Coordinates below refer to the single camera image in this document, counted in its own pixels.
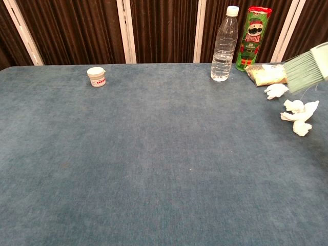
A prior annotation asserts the blue felt table mat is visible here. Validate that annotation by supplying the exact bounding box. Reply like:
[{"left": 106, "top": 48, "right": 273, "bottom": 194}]
[{"left": 0, "top": 63, "right": 328, "bottom": 246}]

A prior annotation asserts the dark brown curtain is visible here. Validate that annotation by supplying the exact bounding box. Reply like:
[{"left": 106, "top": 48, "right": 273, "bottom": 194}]
[{"left": 0, "top": 0, "right": 328, "bottom": 71}]

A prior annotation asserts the small white jar red label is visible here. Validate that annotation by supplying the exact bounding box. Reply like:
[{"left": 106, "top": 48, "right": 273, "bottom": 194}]
[{"left": 86, "top": 67, "right": 107, "bottom": 88}]

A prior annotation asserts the clear plastic water bottle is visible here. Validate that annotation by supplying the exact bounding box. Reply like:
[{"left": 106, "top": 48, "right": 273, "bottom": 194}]
[{"left": 210, "top": 6, "right": 240, "bottom": 83}]

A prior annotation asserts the white paper piece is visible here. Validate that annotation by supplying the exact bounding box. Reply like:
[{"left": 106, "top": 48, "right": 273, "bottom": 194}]
[
  {"left": 264, "top": 83, "right": 290, "bottom": 100},
  {"left": 280, "top": 99, "right": 320, "bottom": 123},
  {"left": 293, "top": 119, "right": 314, "bottom": 137}
]

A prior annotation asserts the green Pringles can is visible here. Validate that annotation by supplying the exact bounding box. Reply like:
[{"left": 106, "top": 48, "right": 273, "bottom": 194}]
[{"left": 235, "top": 6, "right": 273, "bottom": 73}]

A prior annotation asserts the white screen frame post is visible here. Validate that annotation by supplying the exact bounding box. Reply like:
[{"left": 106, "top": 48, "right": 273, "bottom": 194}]
[
  {"left": 271, "top": 0, "right": 307, "bottom": 63},
  {"left": 116, "top": 0, "right": 137, "bottom": 64},
  {"left": 2, "top": 0, "right": 45, "bottom": 66},
  {"left": 193, "top": 0, "right": 207, "bottom": 64}
]

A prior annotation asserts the clear snack bag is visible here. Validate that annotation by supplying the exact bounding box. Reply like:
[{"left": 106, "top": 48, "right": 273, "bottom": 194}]
[{"left": 244, "top": 63, "right": 289, "bottom": 88}]

